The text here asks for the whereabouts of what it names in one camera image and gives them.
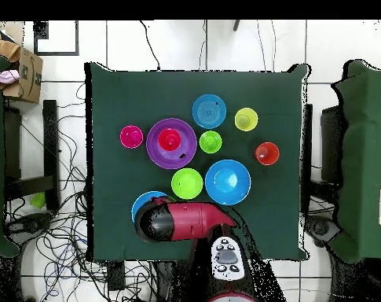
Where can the black cabinet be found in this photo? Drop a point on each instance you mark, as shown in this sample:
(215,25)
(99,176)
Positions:
(330,148)

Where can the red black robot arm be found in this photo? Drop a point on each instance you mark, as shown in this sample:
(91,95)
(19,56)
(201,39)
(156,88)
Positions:
(190,220)

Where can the pink cloth bundle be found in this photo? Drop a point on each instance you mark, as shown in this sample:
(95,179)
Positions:
(8,77)

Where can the black square frame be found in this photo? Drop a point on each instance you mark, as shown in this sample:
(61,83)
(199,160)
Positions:
(40,31)

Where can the black power adapter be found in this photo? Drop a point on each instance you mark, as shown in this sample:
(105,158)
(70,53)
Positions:
(116,276)

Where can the purple plastic bowl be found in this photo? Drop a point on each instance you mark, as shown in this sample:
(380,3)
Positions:
(155,154)

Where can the green plastic cup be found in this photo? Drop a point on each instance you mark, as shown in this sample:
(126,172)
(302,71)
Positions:
(210,142)

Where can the dark green tablecloth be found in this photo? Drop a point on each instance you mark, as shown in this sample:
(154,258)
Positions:
(271,220)

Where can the cardboard box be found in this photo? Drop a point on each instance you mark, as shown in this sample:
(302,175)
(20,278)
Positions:
(30,85)

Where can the pink plastic cup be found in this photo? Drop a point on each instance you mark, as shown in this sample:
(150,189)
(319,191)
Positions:
(131,137)

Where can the green plastic bowl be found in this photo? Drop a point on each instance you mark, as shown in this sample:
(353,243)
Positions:
(187,184)

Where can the yellow plastic cup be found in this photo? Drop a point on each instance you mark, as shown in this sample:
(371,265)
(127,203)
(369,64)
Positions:
(246,119)

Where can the dark grey machine foot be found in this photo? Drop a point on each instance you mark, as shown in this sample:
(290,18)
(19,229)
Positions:
(320,228)
(30,223)

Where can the orange plastic cup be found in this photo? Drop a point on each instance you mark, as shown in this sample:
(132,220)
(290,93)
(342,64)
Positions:
(267,154)

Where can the small patterned blue bowl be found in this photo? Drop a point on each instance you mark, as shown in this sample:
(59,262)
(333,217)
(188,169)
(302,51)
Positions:
(209,111)

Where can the black metal stand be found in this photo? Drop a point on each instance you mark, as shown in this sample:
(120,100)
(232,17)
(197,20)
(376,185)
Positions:
(50,141)

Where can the large blue plastic bowl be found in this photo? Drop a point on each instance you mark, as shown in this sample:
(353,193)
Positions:
(143,201)
(227,182)

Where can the green cup on floor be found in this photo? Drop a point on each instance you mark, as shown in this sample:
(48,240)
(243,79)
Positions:
(38,200)

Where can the red plastic cup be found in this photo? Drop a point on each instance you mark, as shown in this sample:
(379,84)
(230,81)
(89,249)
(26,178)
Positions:
(169,140)

